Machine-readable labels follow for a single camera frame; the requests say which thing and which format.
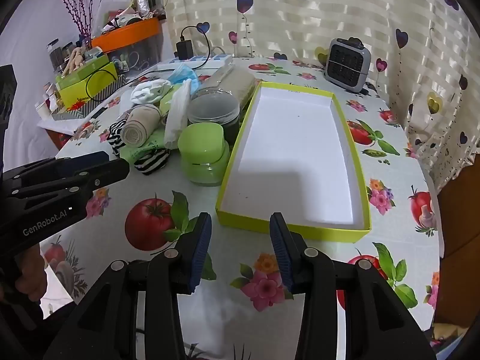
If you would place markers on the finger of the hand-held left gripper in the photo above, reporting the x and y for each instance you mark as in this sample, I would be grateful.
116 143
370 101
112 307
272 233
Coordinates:
86 156
108 172

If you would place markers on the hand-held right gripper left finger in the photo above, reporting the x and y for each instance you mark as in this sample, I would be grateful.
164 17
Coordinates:
200 251

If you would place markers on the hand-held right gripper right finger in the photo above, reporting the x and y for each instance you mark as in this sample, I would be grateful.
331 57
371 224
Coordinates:
280 251

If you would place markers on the light green cloth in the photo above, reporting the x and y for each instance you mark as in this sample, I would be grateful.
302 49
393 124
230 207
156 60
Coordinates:
134 150

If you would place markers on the beige bandage roll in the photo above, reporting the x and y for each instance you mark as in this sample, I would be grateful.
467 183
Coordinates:
138 127

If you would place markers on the white knit gloves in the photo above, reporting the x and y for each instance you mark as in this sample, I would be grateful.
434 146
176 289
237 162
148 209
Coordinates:
148 92

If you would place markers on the yellow-green cardboard box tray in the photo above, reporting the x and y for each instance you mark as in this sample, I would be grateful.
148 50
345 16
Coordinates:
292 157

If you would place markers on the person's left hand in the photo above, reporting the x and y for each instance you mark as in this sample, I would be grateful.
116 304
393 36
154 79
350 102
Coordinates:
32 275

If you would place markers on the chevron patterned box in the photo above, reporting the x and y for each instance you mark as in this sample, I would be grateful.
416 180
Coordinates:
98 103

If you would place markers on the small white bottle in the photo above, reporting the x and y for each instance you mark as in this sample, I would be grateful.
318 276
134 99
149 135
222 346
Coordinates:
43 110

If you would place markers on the dark green box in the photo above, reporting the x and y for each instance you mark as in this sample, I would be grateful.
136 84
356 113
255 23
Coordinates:
80 71

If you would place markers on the green lidded jar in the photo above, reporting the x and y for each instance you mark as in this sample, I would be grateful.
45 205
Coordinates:
202 146

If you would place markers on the beige wooden bead figure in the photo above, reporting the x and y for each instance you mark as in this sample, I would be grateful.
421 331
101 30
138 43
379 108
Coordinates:
75 60

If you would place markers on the dark glass jar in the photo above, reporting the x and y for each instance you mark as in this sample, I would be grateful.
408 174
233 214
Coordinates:
68 49
55 56

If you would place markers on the clear jar dark contents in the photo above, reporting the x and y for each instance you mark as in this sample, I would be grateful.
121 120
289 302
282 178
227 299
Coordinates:
213 108

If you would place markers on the blue face mask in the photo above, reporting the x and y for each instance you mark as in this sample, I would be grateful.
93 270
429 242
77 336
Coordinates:
183 75

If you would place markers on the orange lid storage bin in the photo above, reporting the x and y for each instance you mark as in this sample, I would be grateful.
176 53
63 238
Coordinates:
123 35

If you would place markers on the vegetable print tablecloth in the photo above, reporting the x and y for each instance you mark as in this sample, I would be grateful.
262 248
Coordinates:
397 172

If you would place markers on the black charger adapter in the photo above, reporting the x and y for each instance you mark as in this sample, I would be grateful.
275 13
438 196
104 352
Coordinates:
185 48

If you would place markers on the pile of packets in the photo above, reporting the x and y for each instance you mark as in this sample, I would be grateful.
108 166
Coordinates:
127 17

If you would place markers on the purple flower branches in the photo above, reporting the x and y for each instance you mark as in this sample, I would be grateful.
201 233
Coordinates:
80 7

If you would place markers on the white power strip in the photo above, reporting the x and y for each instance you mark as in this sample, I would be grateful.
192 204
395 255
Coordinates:
210 60

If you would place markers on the large clear plastic jar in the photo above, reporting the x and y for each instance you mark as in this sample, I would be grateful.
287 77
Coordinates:
232 82

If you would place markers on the silver foil bag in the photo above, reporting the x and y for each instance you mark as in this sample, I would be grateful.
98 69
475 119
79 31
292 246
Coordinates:
144 0

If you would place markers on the wooden cabinet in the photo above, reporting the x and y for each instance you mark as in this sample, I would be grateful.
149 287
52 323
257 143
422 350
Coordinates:
461 213

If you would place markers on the small grey fan heater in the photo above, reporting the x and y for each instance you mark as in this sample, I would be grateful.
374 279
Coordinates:
347 63

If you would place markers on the striped heart print curtain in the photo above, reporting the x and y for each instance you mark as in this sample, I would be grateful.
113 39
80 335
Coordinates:
318 7

